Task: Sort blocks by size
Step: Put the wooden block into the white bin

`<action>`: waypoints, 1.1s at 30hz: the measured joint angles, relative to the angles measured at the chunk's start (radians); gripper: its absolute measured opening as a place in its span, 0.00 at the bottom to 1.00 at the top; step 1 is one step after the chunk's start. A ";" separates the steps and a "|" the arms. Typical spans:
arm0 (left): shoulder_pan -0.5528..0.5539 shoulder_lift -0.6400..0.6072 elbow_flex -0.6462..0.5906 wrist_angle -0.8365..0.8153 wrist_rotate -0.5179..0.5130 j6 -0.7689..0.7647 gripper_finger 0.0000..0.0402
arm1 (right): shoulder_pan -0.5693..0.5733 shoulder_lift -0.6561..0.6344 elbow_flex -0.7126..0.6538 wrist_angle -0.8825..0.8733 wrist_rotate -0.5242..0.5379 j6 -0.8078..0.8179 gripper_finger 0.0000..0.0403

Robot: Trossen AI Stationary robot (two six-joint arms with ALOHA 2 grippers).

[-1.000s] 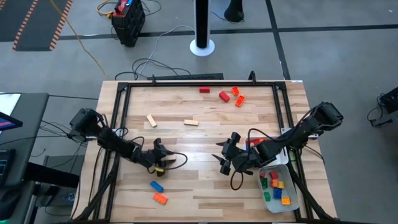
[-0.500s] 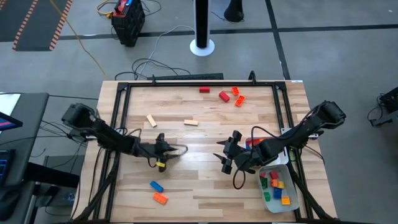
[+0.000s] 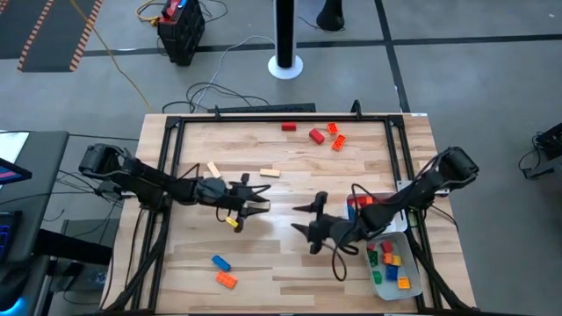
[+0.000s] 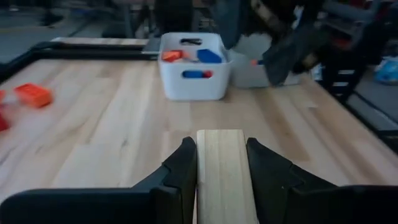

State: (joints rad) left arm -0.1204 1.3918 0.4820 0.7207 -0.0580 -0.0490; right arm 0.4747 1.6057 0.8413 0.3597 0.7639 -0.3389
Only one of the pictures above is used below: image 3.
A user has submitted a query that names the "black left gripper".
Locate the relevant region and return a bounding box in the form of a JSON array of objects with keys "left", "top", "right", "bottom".
[{"left": 195, "top": 173, "right": 272, "bottom": 233}]

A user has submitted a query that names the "yellow floor cable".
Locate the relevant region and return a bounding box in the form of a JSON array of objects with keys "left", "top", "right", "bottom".
[{"left": 68, "top": 0, "right": 155, "bottom": 111}]

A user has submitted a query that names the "black pole white base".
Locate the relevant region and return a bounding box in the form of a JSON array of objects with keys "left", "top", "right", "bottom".
[{"left": 267, "top": 0, "right": 305, "bottom": 82}]

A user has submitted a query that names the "black keyboard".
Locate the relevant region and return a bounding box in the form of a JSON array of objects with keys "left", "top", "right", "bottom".
[{"left": 0, "top": 209, "right": 24, "bottom": 265}]

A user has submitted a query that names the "black floor device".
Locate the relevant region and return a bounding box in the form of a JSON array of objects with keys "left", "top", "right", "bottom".
[{"left": 517, "top": 121, "right": 562, "bottom": 181}]

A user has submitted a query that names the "black power strip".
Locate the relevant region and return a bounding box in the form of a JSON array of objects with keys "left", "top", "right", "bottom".
[{"left": 206, "top": 103, "right": 317, "bottom": 114}]

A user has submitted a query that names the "black striped floor mat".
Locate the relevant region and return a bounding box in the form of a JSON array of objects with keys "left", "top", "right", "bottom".
[{"left": 0, "top": 0, "right": 104, "bottom": 74}]

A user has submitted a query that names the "black cone-shaped stand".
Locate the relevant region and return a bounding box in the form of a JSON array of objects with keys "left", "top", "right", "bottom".
[{"left": 315, "top": 0, "right": 347, "bottom": 33}]

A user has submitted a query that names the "black floor cable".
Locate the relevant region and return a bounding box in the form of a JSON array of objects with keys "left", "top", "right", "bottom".
[{"left": 161, "top": 81, "right": 271, "bottom": 114}]

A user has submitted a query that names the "large orange studded block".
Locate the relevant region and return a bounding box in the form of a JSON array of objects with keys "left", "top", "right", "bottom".
[{"left": 215, "top": 270, "right": 239, "bottom": 290}]

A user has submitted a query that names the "tilted monitor screen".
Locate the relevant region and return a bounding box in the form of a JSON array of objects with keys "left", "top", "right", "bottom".
[{"left": 0, "top": 156, "right": 33, "bottom": 186}]

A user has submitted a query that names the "white floor cable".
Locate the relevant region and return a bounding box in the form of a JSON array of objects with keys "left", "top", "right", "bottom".
[{"left": 192, "top": 34, "right": 277, "bottom": 111}]

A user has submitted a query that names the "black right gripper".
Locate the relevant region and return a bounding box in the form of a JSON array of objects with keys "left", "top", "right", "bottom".
[{"left": 291, "top": 191, "right": 368, "bottom": 255}]

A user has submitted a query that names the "black table frame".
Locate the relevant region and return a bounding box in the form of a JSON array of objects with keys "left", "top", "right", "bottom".
[{"left": 94, "top": 98, "right": 484, "bottom": 316}]

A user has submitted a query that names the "white plastic bin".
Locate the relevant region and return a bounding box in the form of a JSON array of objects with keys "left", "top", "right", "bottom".
[
  {"left": 344, "top": 191, "right": 408, "bottom": 234},
  {"left": 362, "top": 231, "right": 424, "bottom": 302}
]

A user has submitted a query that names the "black under-desk shelf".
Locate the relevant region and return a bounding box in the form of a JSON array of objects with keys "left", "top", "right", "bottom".
[{"left": 34, "top": 217, "right": 114, "bottom": 316}]

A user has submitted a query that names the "black red tool case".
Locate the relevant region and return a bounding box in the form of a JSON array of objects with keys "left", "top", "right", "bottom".
[{"left": 156, "top": 0, "right": 206, "bottom": 68}]

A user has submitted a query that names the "white paper sheet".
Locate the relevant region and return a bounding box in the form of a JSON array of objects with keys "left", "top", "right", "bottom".
[{"left": 0, "top": 130, "right": 30, "bottom": 164}]

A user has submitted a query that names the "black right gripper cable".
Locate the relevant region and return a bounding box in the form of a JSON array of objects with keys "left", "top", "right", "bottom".
[{"left": 330, "top": 242, "right": 353, "bottom": 283}]

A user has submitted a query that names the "black side desk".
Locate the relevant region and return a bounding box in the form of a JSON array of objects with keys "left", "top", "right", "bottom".
[{"left": 0, "top": 129, "right": 71, "bottom": 264}]

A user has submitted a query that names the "blue rectangular block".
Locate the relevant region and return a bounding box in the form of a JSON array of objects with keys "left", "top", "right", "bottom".
[{"left": 211, "top": 255, "right": 233, "bottom": 273}]

